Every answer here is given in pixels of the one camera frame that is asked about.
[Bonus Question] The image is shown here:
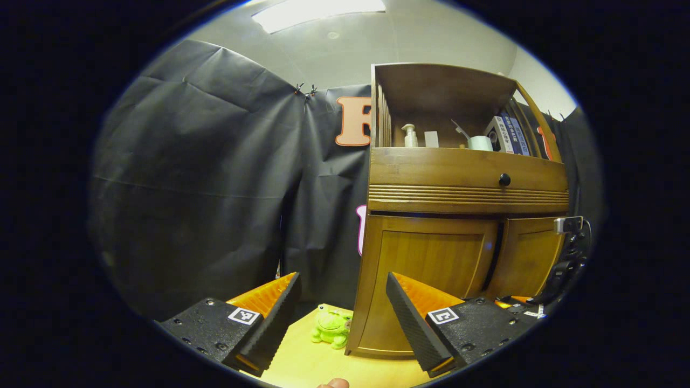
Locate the ceiling light panel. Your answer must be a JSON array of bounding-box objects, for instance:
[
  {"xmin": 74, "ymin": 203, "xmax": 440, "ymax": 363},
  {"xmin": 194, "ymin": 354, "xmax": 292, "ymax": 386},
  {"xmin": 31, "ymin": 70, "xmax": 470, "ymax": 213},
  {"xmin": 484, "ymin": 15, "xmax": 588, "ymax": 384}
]
[{"xmin": 251, "ymin": 0, "xmax": 386, "ymax": 34}]

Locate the wooden cabinet door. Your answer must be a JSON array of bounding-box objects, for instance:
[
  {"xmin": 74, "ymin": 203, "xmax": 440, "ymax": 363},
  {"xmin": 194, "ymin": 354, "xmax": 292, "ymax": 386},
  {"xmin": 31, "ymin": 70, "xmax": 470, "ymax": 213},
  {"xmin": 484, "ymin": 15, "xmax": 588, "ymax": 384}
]
[
  {"xmin": 485, "ymin": 217, "xmax": 567, "ymax": 300},
  {"xmin": 348, "ymin": 214, "xmax": 499, "ymax": 359}
]

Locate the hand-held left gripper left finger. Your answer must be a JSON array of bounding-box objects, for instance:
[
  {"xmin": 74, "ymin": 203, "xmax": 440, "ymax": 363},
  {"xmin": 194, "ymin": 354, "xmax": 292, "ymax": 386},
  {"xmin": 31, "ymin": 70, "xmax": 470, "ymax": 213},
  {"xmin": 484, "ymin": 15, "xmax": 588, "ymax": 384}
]
[{"xmin": 155, "ymin": 272, "xmax": 301, "ymax": 378}]

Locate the black backdrop cloth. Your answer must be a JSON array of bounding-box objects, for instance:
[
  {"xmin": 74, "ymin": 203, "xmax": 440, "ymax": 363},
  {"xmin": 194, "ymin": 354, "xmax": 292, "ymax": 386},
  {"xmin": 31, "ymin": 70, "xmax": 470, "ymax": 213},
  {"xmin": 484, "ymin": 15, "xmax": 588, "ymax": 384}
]
[{"xmin": 89, "ymin": 39, "xmax": 604, "ymax": 321}]

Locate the wooden drawer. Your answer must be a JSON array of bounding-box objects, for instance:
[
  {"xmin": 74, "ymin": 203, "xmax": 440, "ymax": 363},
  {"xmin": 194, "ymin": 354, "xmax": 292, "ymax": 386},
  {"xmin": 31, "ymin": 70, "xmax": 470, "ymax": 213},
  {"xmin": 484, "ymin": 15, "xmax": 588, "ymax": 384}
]
[{"xmin": 368, "ymin": 147, "xmax": 570, "ymax": 215}]

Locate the white book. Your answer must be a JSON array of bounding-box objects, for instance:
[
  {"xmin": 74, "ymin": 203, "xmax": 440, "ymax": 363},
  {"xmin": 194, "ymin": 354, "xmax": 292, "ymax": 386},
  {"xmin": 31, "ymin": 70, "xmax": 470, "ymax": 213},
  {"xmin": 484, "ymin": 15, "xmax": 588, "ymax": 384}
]
[{"xmin": 484, "ymin": 116, "xmax": 515, "ymax": 154}]

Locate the wooden double-door shoe cabinet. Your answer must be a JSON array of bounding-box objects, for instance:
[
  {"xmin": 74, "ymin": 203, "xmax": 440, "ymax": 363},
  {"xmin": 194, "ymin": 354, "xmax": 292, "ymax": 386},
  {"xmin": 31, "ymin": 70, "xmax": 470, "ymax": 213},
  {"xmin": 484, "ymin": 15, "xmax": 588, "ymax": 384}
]
[{"xmin": 345, "ymin": 63, "xmax": 571, "ymax": 360}]

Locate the light blue book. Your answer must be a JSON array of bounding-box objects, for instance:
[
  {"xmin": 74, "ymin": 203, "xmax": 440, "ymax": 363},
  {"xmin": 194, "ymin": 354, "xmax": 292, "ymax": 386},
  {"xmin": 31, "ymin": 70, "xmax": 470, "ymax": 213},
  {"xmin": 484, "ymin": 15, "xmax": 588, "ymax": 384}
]
[{"xmin": 512, "ymin": 117, "xmax": 532, "ymax": 157}]

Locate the green frog plush toy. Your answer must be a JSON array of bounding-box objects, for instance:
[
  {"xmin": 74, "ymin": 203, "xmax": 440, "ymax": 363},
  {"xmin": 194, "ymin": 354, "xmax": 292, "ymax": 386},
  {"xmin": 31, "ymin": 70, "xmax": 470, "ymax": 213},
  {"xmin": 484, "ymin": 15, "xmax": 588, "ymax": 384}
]
[{"xmin": 311, "ymin": 304, "xmax": 352, "ymax": 350}]

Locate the dark blue book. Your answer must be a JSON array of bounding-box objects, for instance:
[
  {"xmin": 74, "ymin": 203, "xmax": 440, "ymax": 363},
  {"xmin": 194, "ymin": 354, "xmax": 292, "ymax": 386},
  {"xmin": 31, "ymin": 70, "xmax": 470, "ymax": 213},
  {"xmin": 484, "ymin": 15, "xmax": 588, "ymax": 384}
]
[{"xmin": 501, "ymin": 113, "xmax": 523, "ymax": 155}]

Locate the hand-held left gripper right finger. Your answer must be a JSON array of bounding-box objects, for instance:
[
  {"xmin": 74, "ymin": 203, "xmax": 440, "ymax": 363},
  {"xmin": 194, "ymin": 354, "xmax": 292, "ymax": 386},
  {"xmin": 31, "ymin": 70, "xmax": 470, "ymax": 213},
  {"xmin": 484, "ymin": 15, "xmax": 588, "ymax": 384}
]
[{"xmin": 385, "ymin": 272, "xmax": 532, "ymax": 378}]

